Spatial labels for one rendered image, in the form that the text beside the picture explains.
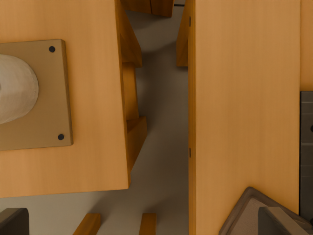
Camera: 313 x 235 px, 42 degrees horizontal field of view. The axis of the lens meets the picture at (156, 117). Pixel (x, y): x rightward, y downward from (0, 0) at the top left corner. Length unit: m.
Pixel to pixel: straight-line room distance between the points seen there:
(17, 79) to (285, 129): 0.35
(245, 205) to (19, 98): 0.31
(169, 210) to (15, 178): 0.93
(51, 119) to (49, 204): 0.97
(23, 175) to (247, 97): 0.34
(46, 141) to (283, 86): 0.34
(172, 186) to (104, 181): 0.88
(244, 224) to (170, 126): 0.93
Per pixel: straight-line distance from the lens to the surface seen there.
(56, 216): 1.55
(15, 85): 0.51
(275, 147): 0.57
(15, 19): 0.64
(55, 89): 0.59
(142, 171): 1.47
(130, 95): 1.21
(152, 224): 1.37
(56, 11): 0.63
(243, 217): 0.55
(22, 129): 0.61
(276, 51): 0.57
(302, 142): 0.58
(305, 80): 0.60
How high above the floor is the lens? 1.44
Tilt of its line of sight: 87 degrees down
